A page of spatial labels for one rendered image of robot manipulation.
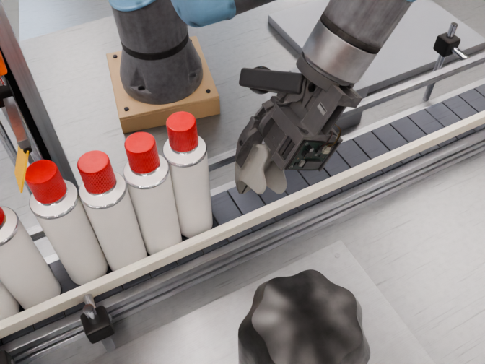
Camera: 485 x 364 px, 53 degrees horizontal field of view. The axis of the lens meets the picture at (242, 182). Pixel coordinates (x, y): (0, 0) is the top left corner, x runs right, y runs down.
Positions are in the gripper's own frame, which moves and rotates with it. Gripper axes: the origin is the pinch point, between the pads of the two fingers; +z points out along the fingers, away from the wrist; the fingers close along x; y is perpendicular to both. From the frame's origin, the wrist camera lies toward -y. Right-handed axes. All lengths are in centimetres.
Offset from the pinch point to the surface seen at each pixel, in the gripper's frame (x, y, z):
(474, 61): 37.1, -2.7, -24.6
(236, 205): 2.4, -0.7, 5.5
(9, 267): -29.1, 3.2, 9.5
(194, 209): -8.1, 2.5, 2.4
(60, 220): -25.0, 2.5, 3.2
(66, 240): -23.5, 2.4, 6.7
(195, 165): -11.6, 2.5, -5.1
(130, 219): -17.2, 3.1, 2.9
